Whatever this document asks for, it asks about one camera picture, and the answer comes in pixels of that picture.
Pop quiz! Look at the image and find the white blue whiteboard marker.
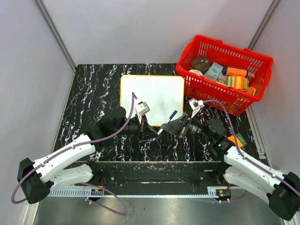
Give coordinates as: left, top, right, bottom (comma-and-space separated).
157, 110, 178, 135

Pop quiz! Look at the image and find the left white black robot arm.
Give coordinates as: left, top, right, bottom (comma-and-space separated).
17, 102, 158, 204

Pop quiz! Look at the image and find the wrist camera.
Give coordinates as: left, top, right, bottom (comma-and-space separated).
135, 102, 150, 116
189, 98, 204, 118

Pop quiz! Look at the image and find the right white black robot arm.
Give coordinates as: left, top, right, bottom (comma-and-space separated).
161, 114, 300, 221

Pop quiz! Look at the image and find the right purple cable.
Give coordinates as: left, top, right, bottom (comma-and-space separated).
201, 99, 300, 203

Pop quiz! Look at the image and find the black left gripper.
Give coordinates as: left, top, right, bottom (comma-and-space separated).
113, 113, 159, 143

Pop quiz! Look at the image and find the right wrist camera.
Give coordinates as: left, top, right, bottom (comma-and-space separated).
189, 98, 204, 118

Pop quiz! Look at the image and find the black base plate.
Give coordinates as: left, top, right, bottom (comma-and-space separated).
72, 161, 228, 187

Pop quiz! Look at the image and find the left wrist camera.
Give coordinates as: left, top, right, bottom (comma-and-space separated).
135, 102, 150, 116

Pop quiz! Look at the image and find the yellow green sponge pack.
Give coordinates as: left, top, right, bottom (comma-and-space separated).
227, 76, 249, 90

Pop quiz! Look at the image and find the white slotted cable duct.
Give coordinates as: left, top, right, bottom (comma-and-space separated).
49, 183, 227, 198

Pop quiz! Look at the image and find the red plastic shopping basket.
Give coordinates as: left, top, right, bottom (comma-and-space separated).
176, 35, 273, 116

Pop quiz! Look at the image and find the brown round package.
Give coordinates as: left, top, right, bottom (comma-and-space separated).
191, 56, 210, 72

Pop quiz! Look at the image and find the teal white box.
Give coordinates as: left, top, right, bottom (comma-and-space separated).
204, 62, 224, 81

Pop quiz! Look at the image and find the orange blue can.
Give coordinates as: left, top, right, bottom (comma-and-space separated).
222, 66, 248, 77

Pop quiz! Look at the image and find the small orange box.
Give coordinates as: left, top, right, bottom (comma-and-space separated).
243, 86, 256, 96

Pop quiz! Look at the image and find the orange sponge package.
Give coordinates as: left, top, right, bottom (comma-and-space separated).
227, 133, 247, 148

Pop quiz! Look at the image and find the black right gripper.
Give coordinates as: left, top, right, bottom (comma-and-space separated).
161, 111, 214, 143

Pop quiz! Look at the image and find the yellow framed whiteboard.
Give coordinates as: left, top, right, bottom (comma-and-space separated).
120, 75, 184, 126

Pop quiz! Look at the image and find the white round lid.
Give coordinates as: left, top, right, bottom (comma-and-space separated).
189, 69, 203, 76

